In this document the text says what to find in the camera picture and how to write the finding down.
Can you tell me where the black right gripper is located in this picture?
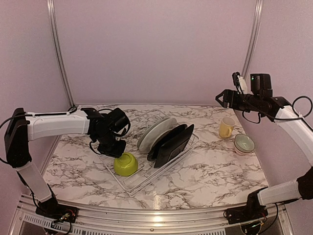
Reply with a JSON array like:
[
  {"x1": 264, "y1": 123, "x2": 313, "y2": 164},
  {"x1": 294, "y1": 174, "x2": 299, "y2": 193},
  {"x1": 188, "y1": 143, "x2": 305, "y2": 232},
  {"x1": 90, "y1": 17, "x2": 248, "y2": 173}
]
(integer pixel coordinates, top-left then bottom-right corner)
[{"x1": 215, "y1": 89, "x2": 262, "y2": 112}]

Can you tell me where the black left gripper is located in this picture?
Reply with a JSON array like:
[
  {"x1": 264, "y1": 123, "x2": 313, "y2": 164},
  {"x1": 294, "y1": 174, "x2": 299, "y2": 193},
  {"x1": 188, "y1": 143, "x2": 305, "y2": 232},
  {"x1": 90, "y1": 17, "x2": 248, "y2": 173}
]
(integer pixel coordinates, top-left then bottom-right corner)
[{"x1": 94, "y1": 131, "x2": 126, "y2": 158}]

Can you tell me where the lime green bowl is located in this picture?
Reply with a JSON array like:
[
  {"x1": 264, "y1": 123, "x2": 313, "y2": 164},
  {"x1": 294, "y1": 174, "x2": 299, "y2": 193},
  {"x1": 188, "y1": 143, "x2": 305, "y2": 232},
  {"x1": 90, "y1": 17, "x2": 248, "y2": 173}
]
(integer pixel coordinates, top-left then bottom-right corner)
[{"x1": 113, "y1": 152, "x2": 138, "y2": 176}]

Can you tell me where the yellow ceramic mug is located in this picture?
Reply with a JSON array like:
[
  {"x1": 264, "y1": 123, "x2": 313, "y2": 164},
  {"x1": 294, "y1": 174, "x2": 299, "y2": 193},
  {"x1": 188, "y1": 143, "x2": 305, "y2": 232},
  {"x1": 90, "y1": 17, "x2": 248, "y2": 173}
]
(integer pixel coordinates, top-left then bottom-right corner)
[{"x1": 219, "y1": 117, "x2": 235, "y2": 139}]

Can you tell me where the pale grey-green bowl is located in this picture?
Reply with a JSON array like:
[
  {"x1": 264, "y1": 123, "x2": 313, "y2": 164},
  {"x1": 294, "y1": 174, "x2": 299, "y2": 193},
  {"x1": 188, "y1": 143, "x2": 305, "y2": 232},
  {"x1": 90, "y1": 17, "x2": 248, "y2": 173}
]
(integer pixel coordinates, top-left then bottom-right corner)
[{"x1": 234, "y1": 134, "x2": 255, "y2": 153}]

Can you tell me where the red patterned white bowl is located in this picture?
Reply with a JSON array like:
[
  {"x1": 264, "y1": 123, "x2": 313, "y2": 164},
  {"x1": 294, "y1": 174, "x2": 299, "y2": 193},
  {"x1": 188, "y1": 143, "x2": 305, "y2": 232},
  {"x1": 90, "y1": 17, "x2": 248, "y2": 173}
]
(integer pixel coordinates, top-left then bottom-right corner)
[{"x1": 234, "y1": 144, "x2": 253, "y2": 155}]

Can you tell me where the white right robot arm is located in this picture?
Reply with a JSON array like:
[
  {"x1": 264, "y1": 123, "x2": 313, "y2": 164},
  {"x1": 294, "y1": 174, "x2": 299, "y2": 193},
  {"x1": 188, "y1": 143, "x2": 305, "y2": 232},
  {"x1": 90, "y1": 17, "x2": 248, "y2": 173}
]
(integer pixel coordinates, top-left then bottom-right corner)
[{"x1": 215, "y1": 72, "x2": 313, "y2": 219}]

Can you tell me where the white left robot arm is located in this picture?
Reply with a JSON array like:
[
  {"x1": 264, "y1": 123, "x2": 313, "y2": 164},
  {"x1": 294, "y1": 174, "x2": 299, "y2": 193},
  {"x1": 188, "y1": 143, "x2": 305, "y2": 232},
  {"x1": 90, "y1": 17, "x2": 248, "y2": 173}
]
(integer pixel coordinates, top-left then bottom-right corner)
[{"x1": 3, "y1": 108, "x2": 131, "y2": 218}]

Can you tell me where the grey floral plate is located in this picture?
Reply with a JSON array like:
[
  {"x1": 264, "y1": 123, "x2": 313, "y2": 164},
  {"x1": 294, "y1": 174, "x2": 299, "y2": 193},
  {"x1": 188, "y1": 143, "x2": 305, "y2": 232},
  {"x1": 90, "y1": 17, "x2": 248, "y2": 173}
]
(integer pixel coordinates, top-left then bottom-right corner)
[{"x1": 137, "y1": 117, "x2": 177, "y2": 154}]

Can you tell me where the black square plate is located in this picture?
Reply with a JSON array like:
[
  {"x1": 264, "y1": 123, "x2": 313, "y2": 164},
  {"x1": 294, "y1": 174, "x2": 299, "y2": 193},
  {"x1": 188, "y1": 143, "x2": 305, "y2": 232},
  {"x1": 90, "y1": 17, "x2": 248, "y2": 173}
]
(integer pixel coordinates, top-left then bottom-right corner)
[{"x1": 148, "y1": 124, "x2": 194, "y2": 168}]

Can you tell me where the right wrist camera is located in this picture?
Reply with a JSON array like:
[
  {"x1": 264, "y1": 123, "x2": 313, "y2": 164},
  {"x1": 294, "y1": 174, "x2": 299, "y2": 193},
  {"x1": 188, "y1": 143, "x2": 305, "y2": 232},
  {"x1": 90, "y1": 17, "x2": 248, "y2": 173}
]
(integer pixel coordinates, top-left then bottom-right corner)
[{"x1": 232, "y1": 72, "x2": 248, "y2": 94}]

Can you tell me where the white wire dish rack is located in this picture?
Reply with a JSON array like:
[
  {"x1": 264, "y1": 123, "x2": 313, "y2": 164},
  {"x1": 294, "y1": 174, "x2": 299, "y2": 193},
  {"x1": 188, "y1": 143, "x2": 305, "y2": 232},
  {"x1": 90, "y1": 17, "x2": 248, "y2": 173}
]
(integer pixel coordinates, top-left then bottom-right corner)
[{"x1": 99, "y1": 109, "x2": 199, "y2": 197}]

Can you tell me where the right aluminium corner post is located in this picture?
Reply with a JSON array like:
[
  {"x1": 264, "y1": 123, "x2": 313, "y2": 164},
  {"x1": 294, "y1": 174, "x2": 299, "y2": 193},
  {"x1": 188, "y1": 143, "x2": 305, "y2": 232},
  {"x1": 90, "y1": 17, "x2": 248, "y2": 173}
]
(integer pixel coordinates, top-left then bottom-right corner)
[{"x1": 242, "y1": 0, "x2": 264, "y2": 79}]

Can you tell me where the aluminium corner post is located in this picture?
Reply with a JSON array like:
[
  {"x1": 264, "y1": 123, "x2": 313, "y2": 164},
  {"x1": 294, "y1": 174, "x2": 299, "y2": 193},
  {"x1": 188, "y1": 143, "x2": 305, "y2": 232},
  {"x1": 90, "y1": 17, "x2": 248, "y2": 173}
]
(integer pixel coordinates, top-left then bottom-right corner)
[
  {"x1": 46, "y1": 0, "x2": 75, "y2": 107},
  {"x1": 242, "y1": 0, "x2": 264, "y2": 79}
]

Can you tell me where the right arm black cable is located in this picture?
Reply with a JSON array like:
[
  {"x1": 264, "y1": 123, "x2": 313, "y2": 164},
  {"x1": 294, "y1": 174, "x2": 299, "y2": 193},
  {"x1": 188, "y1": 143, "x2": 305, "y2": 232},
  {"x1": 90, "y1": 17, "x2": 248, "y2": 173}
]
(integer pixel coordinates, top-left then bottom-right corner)
[{"x1": 232, "y1": 73, "x2": 313, "y2": 124}]

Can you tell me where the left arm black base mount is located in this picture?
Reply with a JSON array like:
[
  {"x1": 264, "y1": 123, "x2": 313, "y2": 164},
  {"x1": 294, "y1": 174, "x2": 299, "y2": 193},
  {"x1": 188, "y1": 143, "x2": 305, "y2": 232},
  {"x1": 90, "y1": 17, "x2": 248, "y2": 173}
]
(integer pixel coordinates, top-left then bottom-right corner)
[{"x1": 35, "y1": 194, "x2": 78, "y2": 223}]

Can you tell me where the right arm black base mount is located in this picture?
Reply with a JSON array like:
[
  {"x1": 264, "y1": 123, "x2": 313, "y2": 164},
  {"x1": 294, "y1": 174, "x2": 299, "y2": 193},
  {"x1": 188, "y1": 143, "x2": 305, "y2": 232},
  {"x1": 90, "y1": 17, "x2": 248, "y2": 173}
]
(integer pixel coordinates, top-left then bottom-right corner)
[{"x1": 223, "y1": 187, "x2": 268, "y2": 224}]

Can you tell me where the aluminium front frame rail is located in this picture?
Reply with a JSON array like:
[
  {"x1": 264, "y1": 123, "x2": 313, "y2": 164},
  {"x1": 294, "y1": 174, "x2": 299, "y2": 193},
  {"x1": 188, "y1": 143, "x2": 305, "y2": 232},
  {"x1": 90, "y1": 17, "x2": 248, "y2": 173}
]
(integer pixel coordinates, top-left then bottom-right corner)
[{"x1": 9, "y1": 193, "x2": 294, "y2": 235}]

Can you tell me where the left aluminium corner post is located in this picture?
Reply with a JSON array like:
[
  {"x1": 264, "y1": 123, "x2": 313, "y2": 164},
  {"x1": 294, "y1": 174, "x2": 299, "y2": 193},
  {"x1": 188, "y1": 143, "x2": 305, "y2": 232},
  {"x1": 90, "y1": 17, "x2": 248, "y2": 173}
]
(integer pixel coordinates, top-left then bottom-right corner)
[{"x1": 46, "y1": 0, "x2": 75, "y2": 107}]

